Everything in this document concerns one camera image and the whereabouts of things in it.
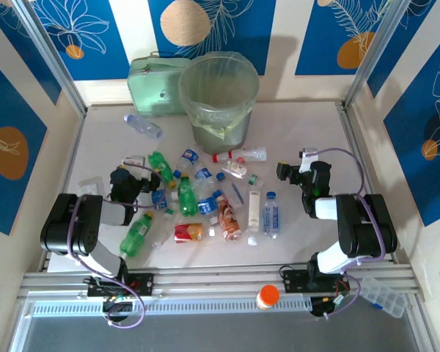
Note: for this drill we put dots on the clear bottle red cap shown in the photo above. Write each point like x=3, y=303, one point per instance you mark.
x=253, y=154

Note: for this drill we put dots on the tall white-label bottle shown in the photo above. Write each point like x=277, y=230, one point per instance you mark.
x=254, y=212

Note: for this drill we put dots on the clear bottle pale lilac label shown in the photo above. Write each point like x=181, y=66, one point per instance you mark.
x=143, y=126

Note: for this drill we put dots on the clear bottle blue label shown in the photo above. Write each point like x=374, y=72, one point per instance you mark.
x=157, y=198
x=206, y=207
x=204, y=174

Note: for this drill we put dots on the red yellow label bottle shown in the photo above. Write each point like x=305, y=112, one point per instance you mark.
x=188, y=232

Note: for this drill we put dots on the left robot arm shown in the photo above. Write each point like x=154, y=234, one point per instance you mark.
x=66, y=227

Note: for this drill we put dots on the grey waste bin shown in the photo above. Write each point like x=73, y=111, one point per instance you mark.
x=220, y=141

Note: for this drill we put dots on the yellow-green plastic bin liner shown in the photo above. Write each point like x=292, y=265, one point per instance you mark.
x=205, y=117

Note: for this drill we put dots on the green plastic soda bottle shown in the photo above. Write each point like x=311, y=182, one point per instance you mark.
x=157, y=163
x=135, y=234
x=187, y=199

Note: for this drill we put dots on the loose white bottle cap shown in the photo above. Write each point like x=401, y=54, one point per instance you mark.
x=252, y=241
x=174, y=196

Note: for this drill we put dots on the loose blue bottle cap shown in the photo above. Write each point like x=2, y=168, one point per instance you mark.
x=177, y=174

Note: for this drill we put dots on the small green-cap vial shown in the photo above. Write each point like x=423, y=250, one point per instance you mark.
x=253, y=179

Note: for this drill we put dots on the clear bottle round blue logo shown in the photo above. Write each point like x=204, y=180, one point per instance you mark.
x=188, y=155

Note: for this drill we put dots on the water bottle blue white label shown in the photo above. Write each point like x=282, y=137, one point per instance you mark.
x=271, y=216

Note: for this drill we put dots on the clear bottle white cap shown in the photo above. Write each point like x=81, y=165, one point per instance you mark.
x=163, y=234

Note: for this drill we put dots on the flattened clear plastic bottle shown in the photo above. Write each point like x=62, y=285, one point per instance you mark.
x=236, y=194

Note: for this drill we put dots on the crushed orange-label bottle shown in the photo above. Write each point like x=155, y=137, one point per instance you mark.
x=229, y=223

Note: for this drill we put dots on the mint green zip bag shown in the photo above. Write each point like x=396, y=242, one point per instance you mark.
x=150, y=84

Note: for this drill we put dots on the orange-lid jar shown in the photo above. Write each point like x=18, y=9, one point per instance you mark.
x=269, y=293

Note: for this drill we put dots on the clear plastic organizer box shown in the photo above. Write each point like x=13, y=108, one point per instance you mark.
x=385, y=297

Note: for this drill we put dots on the grey metal panel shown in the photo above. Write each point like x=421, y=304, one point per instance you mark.
x=220, y=333

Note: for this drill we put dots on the aluminium side rail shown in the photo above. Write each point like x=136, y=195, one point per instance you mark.
x=353, y=135

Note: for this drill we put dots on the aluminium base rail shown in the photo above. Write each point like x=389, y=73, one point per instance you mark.
x=212, y=278

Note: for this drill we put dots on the aluminium frame post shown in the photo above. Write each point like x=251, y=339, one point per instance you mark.
x=374, y=55
x=48, y=55

